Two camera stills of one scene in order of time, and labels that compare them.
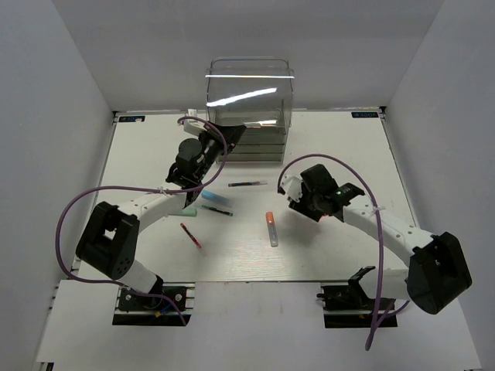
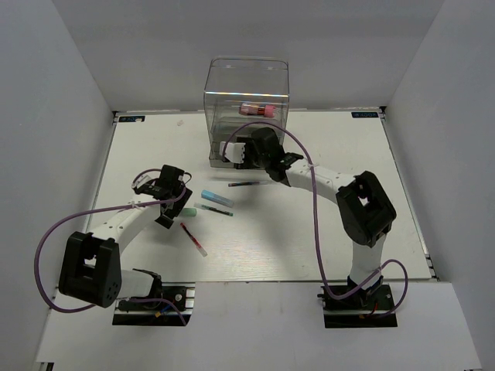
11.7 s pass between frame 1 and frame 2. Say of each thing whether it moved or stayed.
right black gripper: moved
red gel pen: stayed
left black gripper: moved
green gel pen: stayed
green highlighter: stayed
